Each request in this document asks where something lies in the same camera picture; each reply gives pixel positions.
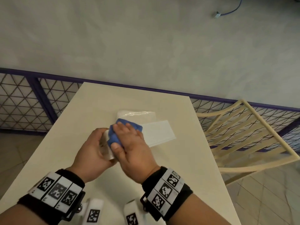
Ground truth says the purple metal mesh fence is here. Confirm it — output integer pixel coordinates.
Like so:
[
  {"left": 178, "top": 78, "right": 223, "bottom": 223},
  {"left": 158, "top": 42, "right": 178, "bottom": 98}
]
[{"left": 0, "top": 67, "right": 300, "bottom": 153}]

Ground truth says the blue cable with plug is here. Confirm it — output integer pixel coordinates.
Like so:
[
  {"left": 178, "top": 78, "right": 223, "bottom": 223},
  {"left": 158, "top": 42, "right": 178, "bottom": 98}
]
[{"left": 213, "top": 0, "right": 245, "bottom": 19}]

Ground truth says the white rectangular sheet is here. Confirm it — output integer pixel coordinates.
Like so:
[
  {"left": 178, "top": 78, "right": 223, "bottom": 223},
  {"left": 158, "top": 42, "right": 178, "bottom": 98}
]
[{"left": 140, "top": 119, "right": 177, "bottom": 148}]

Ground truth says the black left wristband with markers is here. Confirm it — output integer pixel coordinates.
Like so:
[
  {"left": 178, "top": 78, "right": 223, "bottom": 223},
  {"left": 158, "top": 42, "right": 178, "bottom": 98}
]
[{"left": 17, "top": 169, "right": 86, "bottom": 222}]

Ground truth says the blue cleaning cloth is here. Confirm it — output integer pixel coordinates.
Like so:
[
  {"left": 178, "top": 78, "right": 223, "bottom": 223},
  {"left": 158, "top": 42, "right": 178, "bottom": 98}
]
[{"left": 107, "top": 118, "right": 143, "bottom": 149}]

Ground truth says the black wristband with markers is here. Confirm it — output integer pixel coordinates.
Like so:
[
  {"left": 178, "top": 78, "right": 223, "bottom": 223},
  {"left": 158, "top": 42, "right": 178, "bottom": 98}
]
[
  {"left": 17, "top": 169, "right": 86, "bottom": 222},
  {"left": 140, "top": 166, "right": 194, "bottom": 222}
]

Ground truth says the cream wooden chair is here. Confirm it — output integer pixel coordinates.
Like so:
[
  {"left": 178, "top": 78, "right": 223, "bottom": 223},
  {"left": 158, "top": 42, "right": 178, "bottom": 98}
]
[{"left": 195, "top": 99, "right": 300, "bottom": 186}]

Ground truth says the person's left forearm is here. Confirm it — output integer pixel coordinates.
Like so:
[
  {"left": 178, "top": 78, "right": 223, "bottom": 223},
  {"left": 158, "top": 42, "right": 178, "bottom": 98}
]
[{"left": 0, "top": 203, "right": 71, "bottom": 225}]

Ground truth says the person's right forearm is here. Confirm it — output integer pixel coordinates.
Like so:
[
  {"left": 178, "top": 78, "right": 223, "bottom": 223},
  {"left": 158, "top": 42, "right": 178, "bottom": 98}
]
[{"left": 167, "top": 192, "right": 233, "bottom": 225}]

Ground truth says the person's right hand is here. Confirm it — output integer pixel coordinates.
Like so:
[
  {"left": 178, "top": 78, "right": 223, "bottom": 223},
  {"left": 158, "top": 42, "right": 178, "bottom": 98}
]
[{"left": 110, "top": 121, "right": 161, "bottom": 185}]

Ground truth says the black right wristband with markers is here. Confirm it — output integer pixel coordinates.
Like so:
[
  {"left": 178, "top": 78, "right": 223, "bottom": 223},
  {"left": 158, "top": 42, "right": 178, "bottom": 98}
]
[{"left": 140, "top": 166, "right": 194, "bottom": 222}]

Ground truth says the person's left hand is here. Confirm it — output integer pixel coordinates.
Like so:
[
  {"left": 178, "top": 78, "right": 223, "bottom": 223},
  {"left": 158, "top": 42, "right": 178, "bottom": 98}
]
[{"left": 67, "top": 127, "right": 117, "bottom": 183}]

